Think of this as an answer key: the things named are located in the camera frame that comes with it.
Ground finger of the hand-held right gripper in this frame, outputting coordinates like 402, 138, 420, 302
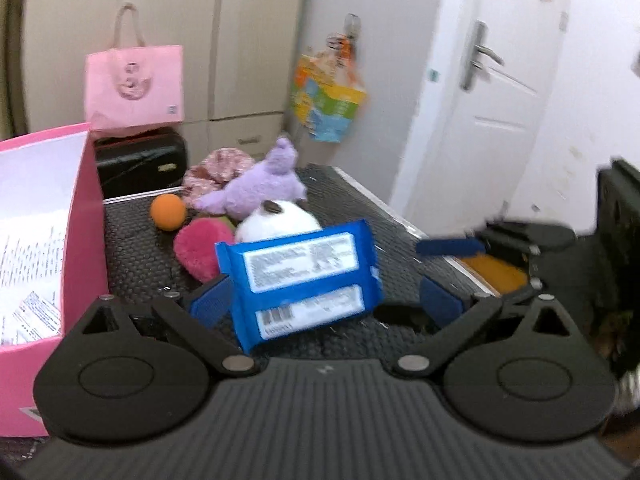
517, 249, 546, 292
416, 220, 578, 261

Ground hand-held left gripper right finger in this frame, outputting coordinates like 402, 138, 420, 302
391, 275, 572, 374

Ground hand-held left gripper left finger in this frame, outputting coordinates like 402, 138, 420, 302
65, 277, 261, 377

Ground blue snack packet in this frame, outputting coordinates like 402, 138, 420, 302
214, 220, 385, 353

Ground pink floral cloth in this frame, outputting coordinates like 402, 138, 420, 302
181, 147, 258, 206

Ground pink cardboard box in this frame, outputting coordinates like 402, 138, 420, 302
0, 122, 111, 438

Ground magenta fluffy puff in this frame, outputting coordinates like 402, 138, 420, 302
173, 217, 237, 285

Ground white door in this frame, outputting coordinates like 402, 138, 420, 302
390, 0, 573, 238

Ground orange makeup sponge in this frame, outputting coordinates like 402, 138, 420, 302
150, 194, 187, 232

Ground white plush toy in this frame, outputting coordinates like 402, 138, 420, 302
234, 199, 323, 243

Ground purple plush toy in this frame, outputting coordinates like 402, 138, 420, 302
192, 136, 308, 221

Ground black suitcase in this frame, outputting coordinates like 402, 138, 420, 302
94, 127, 190, 201

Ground beige wardrobe drawer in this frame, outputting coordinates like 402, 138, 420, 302
207, 114, 287, 151

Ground white printed paper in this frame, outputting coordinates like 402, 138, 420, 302
0, 225, 68, 347

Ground colourful hanging bag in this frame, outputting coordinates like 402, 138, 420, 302
290, 32, 370, 143

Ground pink tote bag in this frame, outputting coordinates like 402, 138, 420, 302
84, 4, 185, 138

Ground beige wardrobe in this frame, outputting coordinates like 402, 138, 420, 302
22, 0, 308, 161

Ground silver door handle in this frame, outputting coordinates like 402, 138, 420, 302
460, 20, 506, 92

